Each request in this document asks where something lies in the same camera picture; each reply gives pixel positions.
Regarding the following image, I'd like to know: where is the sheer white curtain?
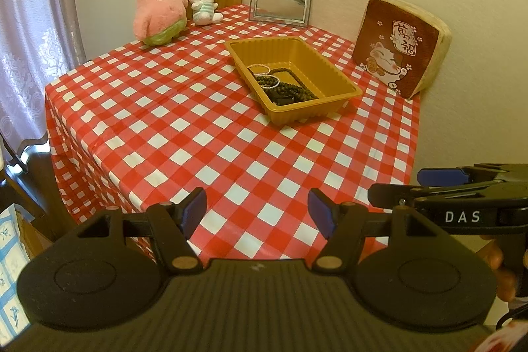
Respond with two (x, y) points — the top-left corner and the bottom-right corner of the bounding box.
(0, 0), (87, 171)

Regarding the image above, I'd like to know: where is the blue white patterned box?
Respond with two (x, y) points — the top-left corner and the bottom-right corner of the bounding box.
(0, 204), (31, 340)

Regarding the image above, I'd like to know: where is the brown bead bracelet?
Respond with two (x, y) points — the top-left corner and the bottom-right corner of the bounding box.
(264, 82), (319, 105)

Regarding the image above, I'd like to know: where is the brown cat print cushion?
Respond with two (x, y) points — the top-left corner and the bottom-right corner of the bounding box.
(351, 0), (452, 100)

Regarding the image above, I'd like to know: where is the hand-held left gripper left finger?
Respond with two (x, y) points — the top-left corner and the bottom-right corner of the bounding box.
(76, 187), (208, 274)

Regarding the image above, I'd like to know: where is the red white printed cloth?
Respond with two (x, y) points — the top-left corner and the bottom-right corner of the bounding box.
(474, 319), (528, 352)

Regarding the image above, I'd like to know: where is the dark wooden furniture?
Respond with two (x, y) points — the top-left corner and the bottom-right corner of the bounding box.
(0, 138), (79, 249)

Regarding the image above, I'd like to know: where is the yellow plastic tray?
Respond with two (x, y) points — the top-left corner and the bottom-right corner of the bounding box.
(223, 38), (364, 126)

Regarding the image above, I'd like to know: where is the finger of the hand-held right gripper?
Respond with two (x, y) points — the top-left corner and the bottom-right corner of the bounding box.
(416, 164), (528, 185)
(367, 181), (512, 209)

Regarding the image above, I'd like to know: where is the red white checkered tablecloth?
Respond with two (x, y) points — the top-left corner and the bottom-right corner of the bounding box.
(45, 3), (421, 270)

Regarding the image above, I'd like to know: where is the black and white bead bracelet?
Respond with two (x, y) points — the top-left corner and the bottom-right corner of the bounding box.
(253, 74), (283, 89)

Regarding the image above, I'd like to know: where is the dark bead necklace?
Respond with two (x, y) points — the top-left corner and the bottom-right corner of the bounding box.
(268, 67), (308, 86)

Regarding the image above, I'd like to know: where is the pink starfish plush toy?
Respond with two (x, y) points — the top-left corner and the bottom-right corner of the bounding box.
(133, 0), (189, 47)

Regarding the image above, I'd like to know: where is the person's right hand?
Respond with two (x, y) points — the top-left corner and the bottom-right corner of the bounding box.
(480, 239), (518, 301)

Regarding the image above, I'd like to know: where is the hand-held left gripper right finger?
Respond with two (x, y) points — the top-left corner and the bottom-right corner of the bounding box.
(307, 188), (438, 273)

